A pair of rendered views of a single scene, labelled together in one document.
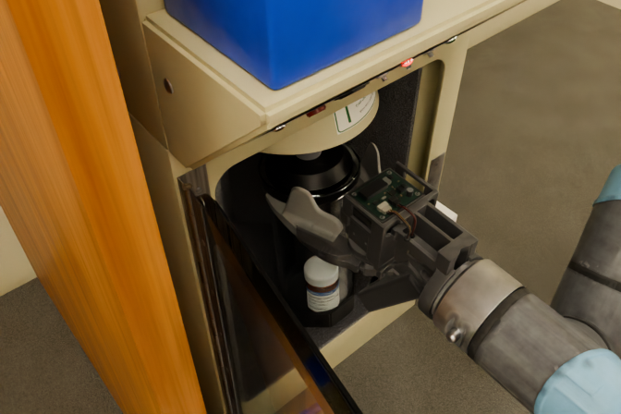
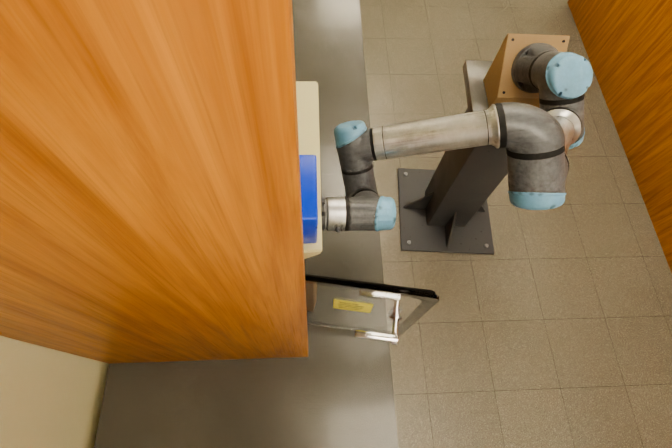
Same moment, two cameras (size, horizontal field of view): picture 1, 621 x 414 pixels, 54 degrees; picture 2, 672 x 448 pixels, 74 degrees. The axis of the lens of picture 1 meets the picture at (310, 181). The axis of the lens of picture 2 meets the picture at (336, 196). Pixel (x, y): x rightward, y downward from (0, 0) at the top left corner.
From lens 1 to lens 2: 0.50 m
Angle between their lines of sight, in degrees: 38
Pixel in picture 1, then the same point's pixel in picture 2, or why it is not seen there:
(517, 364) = (363, 223)
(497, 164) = not seen: hidden behind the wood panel
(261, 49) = (311, 239)
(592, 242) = (347, 162)
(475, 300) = (339, 216)
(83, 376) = (190, 367)
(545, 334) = (364, 209)
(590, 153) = not seen: hidden behind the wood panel
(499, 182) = not seen: hidden behind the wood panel
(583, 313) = (360, 186)
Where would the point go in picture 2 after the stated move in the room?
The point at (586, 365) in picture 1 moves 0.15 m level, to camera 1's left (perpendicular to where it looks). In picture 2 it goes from (380, 208) to (337, 261)
